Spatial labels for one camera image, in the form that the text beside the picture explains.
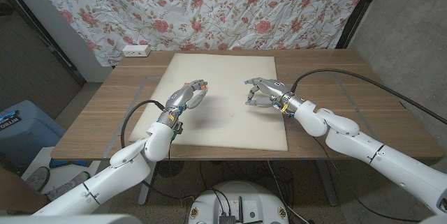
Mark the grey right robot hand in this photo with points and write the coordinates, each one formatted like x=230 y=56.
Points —
x=274 y=89

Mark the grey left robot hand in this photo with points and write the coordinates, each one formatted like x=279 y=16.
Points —
x=181 y=96

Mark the orange glue stick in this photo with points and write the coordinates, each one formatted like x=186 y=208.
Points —
x=203 y=86

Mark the cream foam board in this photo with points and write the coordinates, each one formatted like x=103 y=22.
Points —
x=230 y=126

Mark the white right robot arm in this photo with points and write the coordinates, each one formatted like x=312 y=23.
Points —
x=401 y=168

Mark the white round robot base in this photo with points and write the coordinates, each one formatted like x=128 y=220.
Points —
x=251 y=196

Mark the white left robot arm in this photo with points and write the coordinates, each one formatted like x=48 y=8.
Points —
x=115 y=178

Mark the grey tape strip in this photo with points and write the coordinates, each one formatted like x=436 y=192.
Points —
x=138 y=95

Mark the white power strip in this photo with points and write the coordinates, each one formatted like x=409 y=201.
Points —
x=136 y=51

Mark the floral backdrop cloth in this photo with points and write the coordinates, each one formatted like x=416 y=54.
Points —
x=209 y=7

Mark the white table leg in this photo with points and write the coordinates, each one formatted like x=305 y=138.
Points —
x=145 y=192

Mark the grey table leg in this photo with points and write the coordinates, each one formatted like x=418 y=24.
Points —
x=326 y=182

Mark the black backdrop stand pole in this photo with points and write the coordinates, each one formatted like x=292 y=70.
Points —
x=359 y=11

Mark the blue plastic bin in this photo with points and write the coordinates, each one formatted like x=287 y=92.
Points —
x=31 y=133

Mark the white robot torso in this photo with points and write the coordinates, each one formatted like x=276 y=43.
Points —
x=70 y=220

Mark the brown trouser leg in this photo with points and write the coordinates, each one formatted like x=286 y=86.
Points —
x=17 y=192

